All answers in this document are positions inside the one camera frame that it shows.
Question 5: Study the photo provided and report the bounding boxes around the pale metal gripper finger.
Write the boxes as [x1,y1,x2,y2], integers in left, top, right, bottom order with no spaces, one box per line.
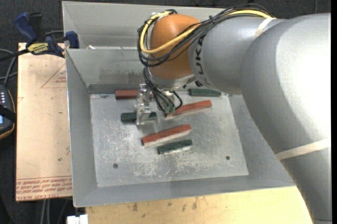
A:
[134,103,151,126]
[137,83,154,106]

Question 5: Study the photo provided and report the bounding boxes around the grey metal bin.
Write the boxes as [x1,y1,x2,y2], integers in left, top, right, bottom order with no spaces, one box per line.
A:
[62,1,298,208]

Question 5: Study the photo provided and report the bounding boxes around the red-brown flat block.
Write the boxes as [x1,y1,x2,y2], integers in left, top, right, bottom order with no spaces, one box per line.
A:
[165,100,213,120]
[114,89,140,100]
[141,124,192,148]

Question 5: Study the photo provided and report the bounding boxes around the dark green flat block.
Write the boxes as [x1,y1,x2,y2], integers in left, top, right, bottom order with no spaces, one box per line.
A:
[120,111,158,124]
[188,87,222,98]
[156,139,194,155]

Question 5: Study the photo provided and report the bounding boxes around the brown cardboard board, red print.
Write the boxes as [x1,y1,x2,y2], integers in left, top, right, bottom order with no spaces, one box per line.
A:
[15,42,73,202]

